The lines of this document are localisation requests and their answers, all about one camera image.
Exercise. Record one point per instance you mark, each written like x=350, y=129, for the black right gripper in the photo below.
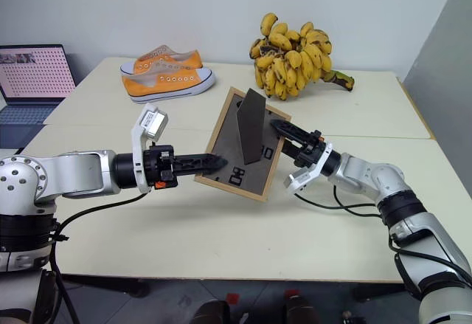
x=309, y=148

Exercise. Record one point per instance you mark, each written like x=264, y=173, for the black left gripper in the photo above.
x=159, y=169

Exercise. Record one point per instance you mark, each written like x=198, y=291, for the wooden picture frame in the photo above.
x=225, y=136

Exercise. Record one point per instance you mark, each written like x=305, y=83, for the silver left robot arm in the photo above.
x=73, y=172

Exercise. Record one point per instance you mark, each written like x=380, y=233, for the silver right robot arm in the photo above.
x=405, y=206

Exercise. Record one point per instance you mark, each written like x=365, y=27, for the bunch of yellow bananas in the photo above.
x=291, y=62

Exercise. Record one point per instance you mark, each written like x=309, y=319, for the orange canvas sneaker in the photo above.
x=166, y=60
x=173, y=84

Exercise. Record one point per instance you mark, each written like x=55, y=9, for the red floor tape mark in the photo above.
x=232, y=297

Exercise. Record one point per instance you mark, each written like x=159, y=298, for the dark rounded shape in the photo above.
x=210, y=313
x=300, y=309

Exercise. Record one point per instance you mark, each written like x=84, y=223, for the open laptop computer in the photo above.
x=33, y=76

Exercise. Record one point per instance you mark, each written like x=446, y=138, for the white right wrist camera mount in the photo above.
x=304, y=178

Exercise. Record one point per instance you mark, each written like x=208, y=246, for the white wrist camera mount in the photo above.
x=304, y=178
x=151, y=124

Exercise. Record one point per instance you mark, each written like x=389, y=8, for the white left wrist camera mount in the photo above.
x=151, y=124

